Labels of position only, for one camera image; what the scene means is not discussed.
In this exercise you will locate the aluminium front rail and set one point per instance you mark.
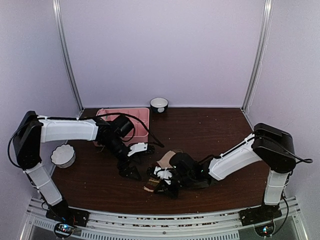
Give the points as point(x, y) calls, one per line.
point(218, 225)

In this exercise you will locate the aluminium frame post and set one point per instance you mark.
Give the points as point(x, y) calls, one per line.
point(257, 64)
point(65, 54)

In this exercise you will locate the black and white bowl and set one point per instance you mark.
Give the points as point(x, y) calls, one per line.
point(159, 105)

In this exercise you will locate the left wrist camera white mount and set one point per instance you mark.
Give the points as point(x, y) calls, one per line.
point(141, 148)

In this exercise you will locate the pink sock with teal patches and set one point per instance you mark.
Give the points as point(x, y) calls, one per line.
point(102, 112)

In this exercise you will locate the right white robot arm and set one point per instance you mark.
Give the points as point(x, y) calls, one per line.
point(266, 144)

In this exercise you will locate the white fluted bowl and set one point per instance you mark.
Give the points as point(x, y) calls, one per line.
point(63, 156)

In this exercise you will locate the round control board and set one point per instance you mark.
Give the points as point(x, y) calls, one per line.
point(265, 230)
point(63, 230)

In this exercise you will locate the right round control board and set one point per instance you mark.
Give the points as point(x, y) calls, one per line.
point(265, 230)

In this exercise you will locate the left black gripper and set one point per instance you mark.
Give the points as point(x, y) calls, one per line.
point(121, 165)

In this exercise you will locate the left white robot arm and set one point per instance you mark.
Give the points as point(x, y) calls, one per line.
point(35, 130)

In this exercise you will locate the beige striped ribbed sock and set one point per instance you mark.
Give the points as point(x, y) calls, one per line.
point(164, 162)

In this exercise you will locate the right aluminium frame post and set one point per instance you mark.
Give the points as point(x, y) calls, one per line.
point(257, 64)

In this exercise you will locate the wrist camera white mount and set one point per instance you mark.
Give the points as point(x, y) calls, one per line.
point(141, 148)
point(160, 173)

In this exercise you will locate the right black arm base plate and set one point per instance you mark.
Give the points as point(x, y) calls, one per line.
point(259, 214)

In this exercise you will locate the left aluminium frame post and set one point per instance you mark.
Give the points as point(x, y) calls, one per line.
point(65, 54)

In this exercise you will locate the left round control board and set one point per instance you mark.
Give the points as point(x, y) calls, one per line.
point(63, 230)

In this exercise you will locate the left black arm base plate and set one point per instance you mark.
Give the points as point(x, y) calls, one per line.
point(70, 216)

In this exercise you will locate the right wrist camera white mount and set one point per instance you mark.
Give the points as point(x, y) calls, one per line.
point(160, 173)

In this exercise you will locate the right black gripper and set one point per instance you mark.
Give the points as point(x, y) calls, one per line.
point(163, 188)

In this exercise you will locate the pink divided organizer tray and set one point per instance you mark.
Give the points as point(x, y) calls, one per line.
point(141, 134)

